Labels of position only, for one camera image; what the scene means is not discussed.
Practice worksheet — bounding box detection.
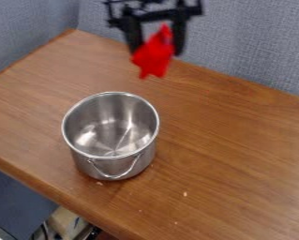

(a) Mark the metal pot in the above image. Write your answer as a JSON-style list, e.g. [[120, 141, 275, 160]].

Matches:
[[61, 92, 160, 181]]

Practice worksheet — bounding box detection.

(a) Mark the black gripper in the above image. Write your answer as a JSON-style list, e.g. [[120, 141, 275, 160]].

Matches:
[[103, 0, 204, 56]]

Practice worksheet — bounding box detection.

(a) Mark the red plastic block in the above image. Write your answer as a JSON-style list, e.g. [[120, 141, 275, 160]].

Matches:
[[131, 23, 174, 79]]

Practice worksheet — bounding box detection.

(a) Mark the beige box under table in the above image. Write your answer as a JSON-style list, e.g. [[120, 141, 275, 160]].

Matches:
[[44, 207, 91, 240]]

